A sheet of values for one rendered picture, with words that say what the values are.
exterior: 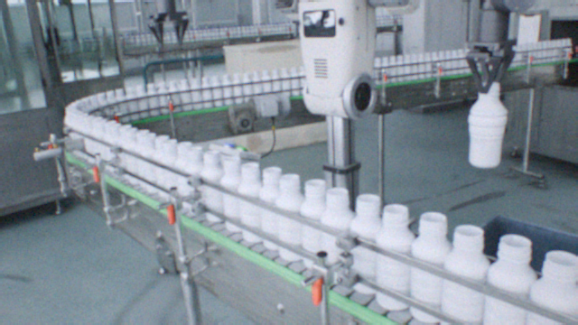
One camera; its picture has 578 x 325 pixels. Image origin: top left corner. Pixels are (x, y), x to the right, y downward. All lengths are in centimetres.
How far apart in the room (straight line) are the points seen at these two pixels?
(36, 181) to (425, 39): 515
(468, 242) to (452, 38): 662
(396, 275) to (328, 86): 91
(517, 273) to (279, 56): 467
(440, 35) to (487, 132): 611
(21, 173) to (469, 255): 376
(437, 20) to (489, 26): 606
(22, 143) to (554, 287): 384
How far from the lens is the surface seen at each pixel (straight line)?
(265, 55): 510
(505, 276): 65
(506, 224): 126
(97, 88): 623
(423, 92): 329
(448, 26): 714
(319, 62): 156
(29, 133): 408
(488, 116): 96
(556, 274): 62
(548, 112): 468
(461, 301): 68
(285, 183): 85
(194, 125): 258
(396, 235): 71
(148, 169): 133
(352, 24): 148
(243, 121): 252
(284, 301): 93
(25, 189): 416
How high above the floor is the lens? 145
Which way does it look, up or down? 18 degrees down
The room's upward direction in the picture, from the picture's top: 4 degrees counter-clockwise
